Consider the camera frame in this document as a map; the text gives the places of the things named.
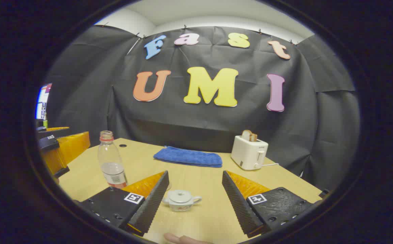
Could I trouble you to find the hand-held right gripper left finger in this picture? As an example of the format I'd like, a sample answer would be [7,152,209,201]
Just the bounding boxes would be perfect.
[80,170,169,237]

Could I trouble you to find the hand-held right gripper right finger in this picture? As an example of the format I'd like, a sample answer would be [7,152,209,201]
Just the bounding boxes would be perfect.
[222,170,314,238]

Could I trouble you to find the white floral teacup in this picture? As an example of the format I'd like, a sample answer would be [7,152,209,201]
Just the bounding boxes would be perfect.
[163,190,203,212]

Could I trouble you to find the clear plastic water bottle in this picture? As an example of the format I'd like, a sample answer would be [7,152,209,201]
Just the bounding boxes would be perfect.
[97,130,128,189]

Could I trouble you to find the computer monitor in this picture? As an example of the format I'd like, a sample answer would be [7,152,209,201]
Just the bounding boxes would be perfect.
[36,83,52,120]

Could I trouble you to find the white toaster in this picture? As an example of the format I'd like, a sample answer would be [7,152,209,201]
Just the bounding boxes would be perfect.
[231,135,269,170]

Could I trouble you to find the blue towel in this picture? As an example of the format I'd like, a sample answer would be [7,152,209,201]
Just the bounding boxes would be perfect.
[153,146,223,168]

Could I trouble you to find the black backdrop cloth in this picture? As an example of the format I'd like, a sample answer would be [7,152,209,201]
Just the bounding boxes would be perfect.
[42,24,360,190]

